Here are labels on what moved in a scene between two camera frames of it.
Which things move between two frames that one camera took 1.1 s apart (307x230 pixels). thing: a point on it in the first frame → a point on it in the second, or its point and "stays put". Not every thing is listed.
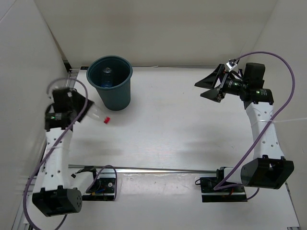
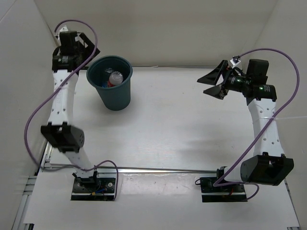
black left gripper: (82, 98) → (89, 49)
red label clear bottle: (96, 113) → (115, 78)
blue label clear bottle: (107, 80) stays put
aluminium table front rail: (141, 168) stays put
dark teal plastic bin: (111, 75) stays put
